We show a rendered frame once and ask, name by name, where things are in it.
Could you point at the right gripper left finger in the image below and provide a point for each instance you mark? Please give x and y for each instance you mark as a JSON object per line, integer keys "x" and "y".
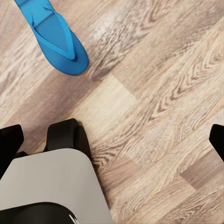
{"x": 11, "y": 140}

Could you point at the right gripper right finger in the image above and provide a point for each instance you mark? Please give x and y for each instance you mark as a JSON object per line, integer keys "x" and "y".
{"x": 217, "y": 139}

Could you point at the sandal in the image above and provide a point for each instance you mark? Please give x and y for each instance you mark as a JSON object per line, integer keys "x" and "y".
{"x": 58, "y": 43}

